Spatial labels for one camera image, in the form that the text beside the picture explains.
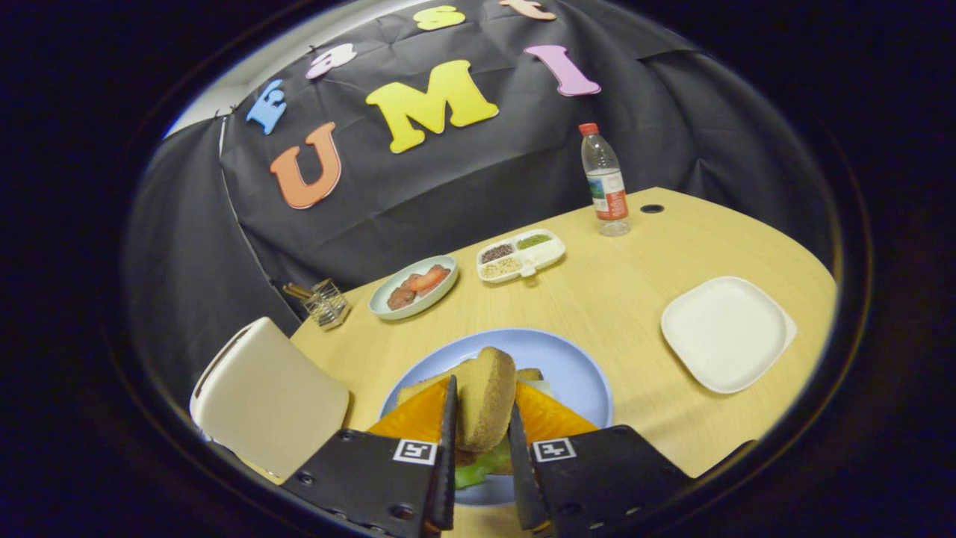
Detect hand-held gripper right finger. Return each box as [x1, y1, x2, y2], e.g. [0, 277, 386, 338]
[508, 380, 694, 538]

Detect brown meat patty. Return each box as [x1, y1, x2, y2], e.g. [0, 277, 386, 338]
[386, 273, 420, 311]

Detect toasted bread base slice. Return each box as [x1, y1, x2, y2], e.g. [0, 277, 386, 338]
[396, 368, 553, 408]

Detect green lettuce leaf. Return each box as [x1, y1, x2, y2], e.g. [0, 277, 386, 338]
[454, 439, 516, 491]

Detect pale green round plate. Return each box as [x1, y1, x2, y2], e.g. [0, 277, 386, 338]
[369, 255, 459, 321]

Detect red tomato slice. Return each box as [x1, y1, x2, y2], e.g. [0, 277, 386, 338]
[409, 264, 453, 297]

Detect black backdrop cloth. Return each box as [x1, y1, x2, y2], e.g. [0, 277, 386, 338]
[119, 0, 834, 404]

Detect wire mesh basket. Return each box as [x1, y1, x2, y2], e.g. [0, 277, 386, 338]
[302, 279, 352, 331]

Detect white divided condiment tray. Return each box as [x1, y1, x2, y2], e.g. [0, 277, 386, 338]
[477, 229, 567, 285]

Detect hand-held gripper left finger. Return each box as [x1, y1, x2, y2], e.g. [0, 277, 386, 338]
[280, 373, 459, 538]

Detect clear plastic water bottle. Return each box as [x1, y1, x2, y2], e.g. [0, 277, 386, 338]
[579, 123, 632, 238]

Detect blue round plate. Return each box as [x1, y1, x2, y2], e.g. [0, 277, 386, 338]
[379, 329, 614, 508]

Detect white square plate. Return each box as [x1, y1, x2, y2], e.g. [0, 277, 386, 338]
[660, 276, 798, 395]

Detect white toaster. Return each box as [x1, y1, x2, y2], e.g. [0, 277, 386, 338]
[189, 316, 351, 483]

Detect brown bread slice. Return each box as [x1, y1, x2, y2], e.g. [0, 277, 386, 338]
[455, 346, 517, 454]

